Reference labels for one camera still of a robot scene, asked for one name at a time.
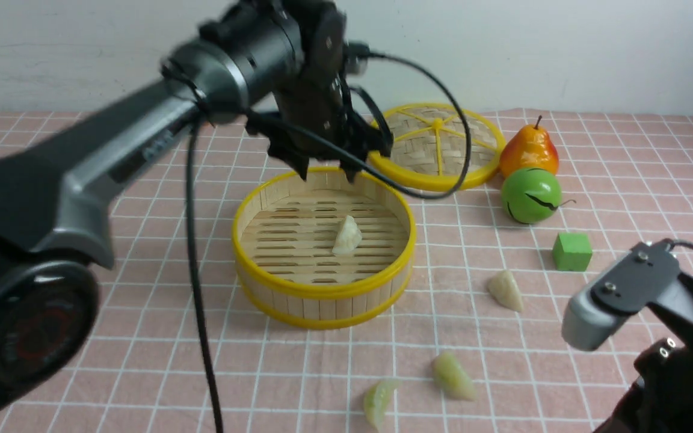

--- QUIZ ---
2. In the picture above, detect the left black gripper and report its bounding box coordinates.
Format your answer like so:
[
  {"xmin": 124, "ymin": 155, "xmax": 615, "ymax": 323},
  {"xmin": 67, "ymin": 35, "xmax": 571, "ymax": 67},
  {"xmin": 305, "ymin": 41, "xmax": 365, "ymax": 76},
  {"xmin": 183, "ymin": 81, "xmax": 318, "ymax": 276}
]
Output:
[{"xmin": 273, "ymin": 1, "xmax": 393, "ymax": 183}]

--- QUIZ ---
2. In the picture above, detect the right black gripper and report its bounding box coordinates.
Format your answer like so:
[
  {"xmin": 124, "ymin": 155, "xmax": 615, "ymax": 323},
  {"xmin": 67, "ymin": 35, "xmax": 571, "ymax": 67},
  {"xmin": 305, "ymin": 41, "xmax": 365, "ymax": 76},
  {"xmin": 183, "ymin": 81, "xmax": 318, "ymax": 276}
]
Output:
[{"xmin": 597, "ymin": 274, "xmax": 693, "ymax": 432}]

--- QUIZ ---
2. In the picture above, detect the white dumpling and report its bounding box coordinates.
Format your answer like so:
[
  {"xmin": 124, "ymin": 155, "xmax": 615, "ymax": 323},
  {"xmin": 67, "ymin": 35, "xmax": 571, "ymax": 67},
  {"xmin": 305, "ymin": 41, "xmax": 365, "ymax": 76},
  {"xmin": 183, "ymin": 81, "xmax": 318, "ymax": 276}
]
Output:
[
  {"xmin": 331, "ymin": 215, "xmax": 363, "ymax": 256},
  {"xmin": 487, "ymin": 269, "xmax": 523, "ymax": 313}
]

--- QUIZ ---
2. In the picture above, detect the green dumpling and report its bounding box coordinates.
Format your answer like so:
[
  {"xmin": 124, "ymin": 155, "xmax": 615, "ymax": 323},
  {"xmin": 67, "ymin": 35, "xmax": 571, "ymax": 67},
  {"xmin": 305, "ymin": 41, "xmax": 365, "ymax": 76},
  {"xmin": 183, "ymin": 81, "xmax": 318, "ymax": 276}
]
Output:
[
  {"xmin": 432, "ymin": 351, "xmax": 478, "ymax": 401},
  {"xmin": 363, "ymin": 378, "xmax": 401, "ymax": 432}
]

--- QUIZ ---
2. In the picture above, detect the green dumpling front bottom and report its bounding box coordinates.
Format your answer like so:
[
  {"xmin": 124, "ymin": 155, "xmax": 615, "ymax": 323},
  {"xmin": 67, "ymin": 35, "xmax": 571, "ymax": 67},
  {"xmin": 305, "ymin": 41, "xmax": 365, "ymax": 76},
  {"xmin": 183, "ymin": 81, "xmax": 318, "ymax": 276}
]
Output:
[{"xmin": 363, "ymin": 378, "xmax": 401, "ymax": 432}]

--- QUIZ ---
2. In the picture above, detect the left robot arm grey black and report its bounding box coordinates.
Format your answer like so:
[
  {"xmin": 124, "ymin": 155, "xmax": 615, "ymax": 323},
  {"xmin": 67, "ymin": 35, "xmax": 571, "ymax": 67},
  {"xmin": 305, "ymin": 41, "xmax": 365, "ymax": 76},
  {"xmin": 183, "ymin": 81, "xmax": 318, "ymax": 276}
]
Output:
[{"xmin": 0, "ymin": 1, "xmax": 388, "ymax": 411}]

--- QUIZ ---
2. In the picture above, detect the bamboo steamer tray yellow rim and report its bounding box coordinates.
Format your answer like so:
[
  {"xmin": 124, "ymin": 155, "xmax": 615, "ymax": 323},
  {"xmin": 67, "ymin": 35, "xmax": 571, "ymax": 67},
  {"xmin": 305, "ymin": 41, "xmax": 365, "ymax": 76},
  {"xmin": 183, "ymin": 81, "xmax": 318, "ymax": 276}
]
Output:
[{"xmin": 232, "ymin": 167, "xmax": 416, "ymax": 330}]

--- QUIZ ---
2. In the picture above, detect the woven bamboo steamer lid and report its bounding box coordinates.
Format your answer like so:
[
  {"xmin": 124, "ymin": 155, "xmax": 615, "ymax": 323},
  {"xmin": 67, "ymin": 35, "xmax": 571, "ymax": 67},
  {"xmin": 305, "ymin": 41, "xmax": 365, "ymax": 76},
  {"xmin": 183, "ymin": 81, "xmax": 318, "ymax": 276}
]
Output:
[{"xmin": 369, "ymin": 103, "xmax": 507, "ymax": 192}]

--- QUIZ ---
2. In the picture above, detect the green foam cube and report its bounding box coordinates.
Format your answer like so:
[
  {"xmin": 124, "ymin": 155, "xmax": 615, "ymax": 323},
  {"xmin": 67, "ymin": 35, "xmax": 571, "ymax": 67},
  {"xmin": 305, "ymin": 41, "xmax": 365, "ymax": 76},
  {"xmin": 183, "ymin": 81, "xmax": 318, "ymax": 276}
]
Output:
[{"xmin": 551, "ymin": 232, "xmax": 593, "ymax": 273}]

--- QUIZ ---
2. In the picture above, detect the orange yellow toy pear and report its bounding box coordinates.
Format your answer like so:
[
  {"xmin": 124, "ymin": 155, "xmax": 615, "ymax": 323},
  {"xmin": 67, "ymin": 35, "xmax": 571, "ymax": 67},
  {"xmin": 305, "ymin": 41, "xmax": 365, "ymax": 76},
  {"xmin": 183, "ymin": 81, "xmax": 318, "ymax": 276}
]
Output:
[{"xmin": 499, "ymin": 115, "xmax": 560, "ymax": 178}]

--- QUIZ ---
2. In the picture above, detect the pink checkered tablecloth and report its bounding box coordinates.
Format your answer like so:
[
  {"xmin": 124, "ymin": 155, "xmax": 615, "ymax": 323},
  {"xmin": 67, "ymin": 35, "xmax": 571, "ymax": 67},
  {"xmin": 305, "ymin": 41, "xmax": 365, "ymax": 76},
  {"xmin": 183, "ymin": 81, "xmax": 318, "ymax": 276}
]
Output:
[{"xmin": 0, "ymin": 112, "xmax": 693, "ymax": 432}]

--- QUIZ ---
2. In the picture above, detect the green toy watermelon ball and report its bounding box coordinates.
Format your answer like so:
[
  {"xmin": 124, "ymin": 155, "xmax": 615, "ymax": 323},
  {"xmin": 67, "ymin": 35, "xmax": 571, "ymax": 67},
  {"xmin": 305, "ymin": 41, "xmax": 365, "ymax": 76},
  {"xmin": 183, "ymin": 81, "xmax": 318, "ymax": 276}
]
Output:
[{"xmin": 500, "ymin": 168, "xmax": 576, "ymax": 224}]

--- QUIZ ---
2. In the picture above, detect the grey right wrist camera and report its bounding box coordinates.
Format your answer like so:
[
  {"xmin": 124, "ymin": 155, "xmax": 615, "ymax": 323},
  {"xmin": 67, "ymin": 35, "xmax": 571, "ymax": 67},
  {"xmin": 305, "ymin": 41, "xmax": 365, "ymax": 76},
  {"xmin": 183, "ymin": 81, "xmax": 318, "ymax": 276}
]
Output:
[{"xmin": 561, "ymin": 239, "xmax": 681, "ymax": 352}]

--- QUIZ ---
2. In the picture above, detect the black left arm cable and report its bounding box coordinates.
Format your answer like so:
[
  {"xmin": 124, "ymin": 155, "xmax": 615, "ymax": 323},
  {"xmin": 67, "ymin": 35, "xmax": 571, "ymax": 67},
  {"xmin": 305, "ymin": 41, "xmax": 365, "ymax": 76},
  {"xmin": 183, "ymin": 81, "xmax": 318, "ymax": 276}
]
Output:
[{"xmin": 184, "ymin": 51, "xmax": 473, "ymax": 433}]

